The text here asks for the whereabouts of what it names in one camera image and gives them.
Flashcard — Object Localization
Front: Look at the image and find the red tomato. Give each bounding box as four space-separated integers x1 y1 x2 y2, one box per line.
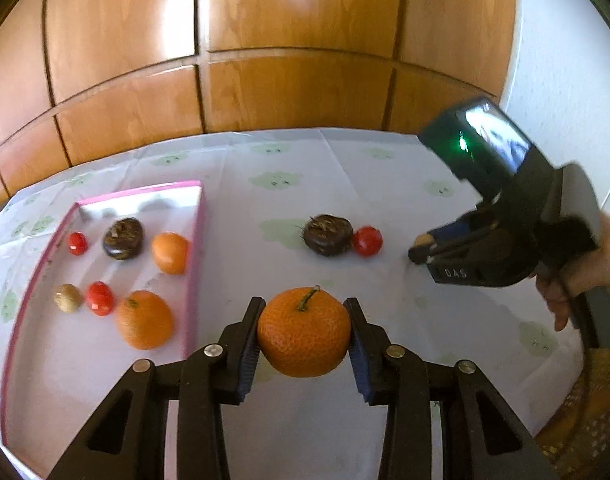
353 226 383 258
85 281 115 316
68 232 88 256

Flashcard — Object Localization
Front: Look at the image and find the orange with long stem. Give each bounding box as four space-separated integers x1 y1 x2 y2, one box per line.
115 290 175 350

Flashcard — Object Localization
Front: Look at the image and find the orange with stem top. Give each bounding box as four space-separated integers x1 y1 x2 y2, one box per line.
256 285 352 378

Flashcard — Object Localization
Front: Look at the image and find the small orange tangerine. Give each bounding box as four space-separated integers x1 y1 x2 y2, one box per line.
150 232 189 275

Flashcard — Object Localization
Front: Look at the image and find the dark brown fruit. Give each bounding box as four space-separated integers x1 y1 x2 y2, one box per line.
102 218 145 261
302 214 354 257

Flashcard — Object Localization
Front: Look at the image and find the small green-brown fruit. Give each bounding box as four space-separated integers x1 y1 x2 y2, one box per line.
415 233 434 245

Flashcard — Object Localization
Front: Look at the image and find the person right hand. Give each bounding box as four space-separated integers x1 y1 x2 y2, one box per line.
536 212 610 332

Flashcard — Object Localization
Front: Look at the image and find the dark brown fruit on cloth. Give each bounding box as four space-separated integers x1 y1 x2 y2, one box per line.
302 214 354 257

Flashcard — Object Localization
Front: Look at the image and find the white cloud-print tablecloth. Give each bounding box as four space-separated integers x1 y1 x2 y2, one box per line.
0 128 582 479

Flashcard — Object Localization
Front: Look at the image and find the pink cardboard tray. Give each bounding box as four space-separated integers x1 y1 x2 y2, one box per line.
0 180 205 479

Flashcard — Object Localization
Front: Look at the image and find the wooden wall cabinet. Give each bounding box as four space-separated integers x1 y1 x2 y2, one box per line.
0 0 516 204

